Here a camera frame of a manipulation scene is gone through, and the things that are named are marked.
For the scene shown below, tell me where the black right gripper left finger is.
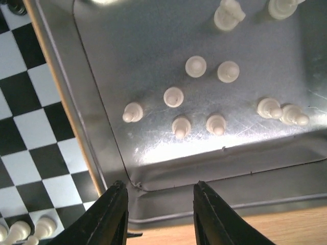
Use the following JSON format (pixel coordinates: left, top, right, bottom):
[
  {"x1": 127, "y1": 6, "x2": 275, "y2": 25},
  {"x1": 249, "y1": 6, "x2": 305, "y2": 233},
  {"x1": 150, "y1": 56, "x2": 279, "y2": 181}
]
[{"x1": 51, "y1": 181, "x2": 128, "y2": 245}]

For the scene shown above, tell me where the black white chess board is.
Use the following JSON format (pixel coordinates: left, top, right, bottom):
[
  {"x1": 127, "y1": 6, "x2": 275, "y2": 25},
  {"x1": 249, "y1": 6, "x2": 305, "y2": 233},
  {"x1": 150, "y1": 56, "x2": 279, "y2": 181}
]
[{"x1": 1, "y1": 5, "x2": 98, "y2": 234}]

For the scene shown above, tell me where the white chess rook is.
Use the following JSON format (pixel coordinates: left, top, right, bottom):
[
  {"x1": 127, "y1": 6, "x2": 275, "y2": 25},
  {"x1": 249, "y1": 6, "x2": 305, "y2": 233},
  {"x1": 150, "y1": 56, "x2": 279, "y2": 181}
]
[{"x1": 268, "y1": 0, "x2": 305, "y2": 20}]

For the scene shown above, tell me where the white chess knight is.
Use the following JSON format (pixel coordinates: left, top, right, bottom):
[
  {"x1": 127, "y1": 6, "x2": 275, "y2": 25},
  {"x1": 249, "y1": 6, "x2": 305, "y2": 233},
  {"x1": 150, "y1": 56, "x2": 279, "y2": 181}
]
[{"x1": 214, "y1": 0, "x2": 246, "y2": 32}]

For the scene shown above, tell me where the white chess pawn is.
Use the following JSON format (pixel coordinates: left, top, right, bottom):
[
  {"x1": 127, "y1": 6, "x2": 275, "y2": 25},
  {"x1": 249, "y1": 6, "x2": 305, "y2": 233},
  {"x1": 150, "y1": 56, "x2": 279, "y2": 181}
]
[
  {"x1": 206, "y1": 114, "x2": 226, "y2": 136},
  {"x1": 256, "y1": 97, "x2": 283, "y2": 119},
  {"x1": 217, "y1": 61, "x2": 240, "y2": 83},
  {"x1": 185, "y1": 56, "x2": 206, "y2": 78},
  {"x1": 122, "y1": 102, "x2": 144, "y2": 123},
  {"x1": 163, "y1": 87, "x2": 184, "y2": 108},
  {"x1": 172, "y1": 116, "x2": 192, "y2": 139},
  {"x1": 280, "y1": 104, "x2": 309, "y2": 126}
]

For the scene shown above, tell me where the yellow metal tin box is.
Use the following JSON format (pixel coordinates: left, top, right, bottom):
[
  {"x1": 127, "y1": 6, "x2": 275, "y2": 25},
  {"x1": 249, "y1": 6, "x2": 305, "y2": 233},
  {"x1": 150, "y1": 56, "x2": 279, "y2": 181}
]
[{"x1": 25, "y1": 1, "x2": 326, "y2": 230}]

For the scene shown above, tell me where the white chess piece on board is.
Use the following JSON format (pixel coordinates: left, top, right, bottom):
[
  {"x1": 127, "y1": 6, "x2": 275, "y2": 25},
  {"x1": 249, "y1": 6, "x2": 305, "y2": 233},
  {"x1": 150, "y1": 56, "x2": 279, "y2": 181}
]
[
  {"x1": 1, "y1": 221, "x2": 31, "y2": 245},
  {"x1": 0, "y1": 224, "x2": 8, "y2": 242},
  {"x1": 25, "y1": 217, "x2": 57, "y2": 245}
]

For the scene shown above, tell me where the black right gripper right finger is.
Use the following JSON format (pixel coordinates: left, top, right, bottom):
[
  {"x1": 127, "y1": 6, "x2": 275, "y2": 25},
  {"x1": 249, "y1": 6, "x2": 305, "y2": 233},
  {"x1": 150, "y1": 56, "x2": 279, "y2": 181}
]
[{"x1": 193, "y1": 181, "x2": 274, "y2": 244}]

